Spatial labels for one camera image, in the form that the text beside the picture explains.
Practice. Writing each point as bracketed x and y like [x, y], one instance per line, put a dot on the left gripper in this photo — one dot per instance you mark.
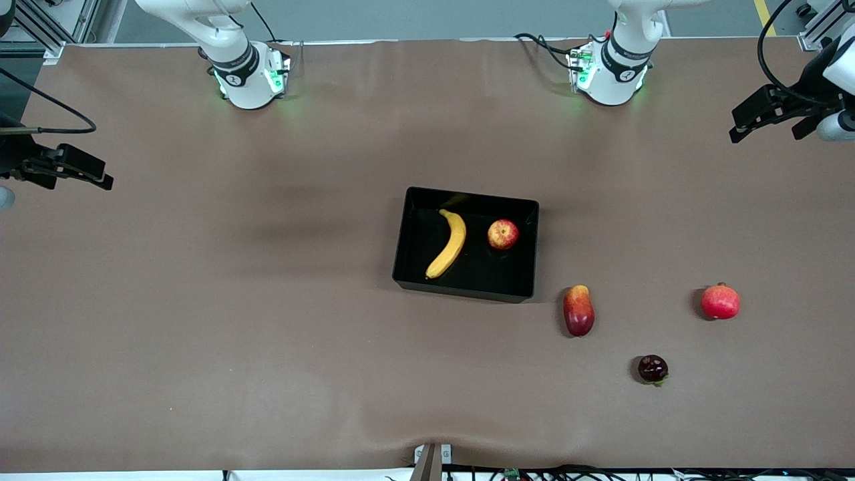
[812, 91]

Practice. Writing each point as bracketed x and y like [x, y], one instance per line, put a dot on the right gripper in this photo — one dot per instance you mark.
[15, 155]

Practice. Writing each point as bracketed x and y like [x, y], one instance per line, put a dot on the red yellow apple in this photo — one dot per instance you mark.
[503, 234]

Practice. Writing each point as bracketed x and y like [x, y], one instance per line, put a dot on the black plastic box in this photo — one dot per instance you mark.
[494, 274]

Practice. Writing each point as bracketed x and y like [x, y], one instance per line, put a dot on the yellow banana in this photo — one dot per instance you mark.
[455, 240]

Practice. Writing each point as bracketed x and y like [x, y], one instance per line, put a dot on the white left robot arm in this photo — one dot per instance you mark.
[618, 67]

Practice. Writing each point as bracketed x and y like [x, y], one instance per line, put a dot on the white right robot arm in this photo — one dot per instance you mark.
[244, 73]

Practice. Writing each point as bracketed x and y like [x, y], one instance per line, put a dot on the red pomegranate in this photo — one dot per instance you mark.
[720, 302]

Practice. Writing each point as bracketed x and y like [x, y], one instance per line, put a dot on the table cover mat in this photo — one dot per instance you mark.
[267, 334]

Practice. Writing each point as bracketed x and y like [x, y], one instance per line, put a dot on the red yellow mango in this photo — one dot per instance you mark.
[578, 312]

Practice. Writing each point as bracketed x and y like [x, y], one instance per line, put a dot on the dark purple mangosteen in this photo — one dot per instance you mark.
[652, 369]

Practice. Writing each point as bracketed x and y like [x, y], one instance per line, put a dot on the small green circuit board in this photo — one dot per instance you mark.
[511, 473]

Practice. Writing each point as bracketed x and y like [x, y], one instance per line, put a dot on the aluminium frame profile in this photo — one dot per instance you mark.
[825, 23]
[40, 27]

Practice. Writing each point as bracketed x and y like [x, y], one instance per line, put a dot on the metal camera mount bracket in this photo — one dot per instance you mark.
[431, 464]

